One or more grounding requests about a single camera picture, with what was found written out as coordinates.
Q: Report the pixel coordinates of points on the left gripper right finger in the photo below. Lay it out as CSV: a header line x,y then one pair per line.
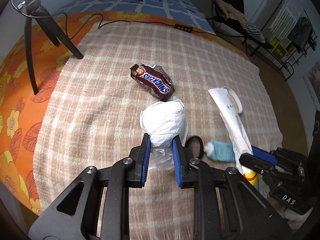
x,y
226,205

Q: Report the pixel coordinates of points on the blue checkered bed sheet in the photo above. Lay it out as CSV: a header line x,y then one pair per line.
x,y
179,10

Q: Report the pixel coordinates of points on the Snickers candy wrapper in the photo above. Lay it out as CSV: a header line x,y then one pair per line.
x,y
154,79

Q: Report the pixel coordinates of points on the black tripod stand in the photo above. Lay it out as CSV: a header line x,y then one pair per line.
x,y
40,24

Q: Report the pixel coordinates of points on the clothes on chair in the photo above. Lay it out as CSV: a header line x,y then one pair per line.
x,y
232,15

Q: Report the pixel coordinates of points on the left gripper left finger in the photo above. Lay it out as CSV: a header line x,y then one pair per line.
x,y
95,205

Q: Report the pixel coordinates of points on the black folding chair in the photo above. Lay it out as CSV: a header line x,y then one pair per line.
x,y
239,5

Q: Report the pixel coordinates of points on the white tissue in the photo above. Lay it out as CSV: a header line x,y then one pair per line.
x,y
163,121

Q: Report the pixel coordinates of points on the orange floral bed sheet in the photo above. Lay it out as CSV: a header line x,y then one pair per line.
x,y
22,112

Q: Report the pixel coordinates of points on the black drying rack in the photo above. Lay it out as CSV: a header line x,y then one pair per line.
x,y
291,33

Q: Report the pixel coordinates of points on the beige plaid blanket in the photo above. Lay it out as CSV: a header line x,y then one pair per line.
x,y
93,113

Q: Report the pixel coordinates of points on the colourful white tube wrapper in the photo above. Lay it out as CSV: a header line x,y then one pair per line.
x,y
230,108

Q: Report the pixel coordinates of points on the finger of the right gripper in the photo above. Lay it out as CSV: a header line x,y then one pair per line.
x,y
263,155
262,167

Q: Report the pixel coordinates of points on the black inline remote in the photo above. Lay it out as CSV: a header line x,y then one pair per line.
x,y
183,28

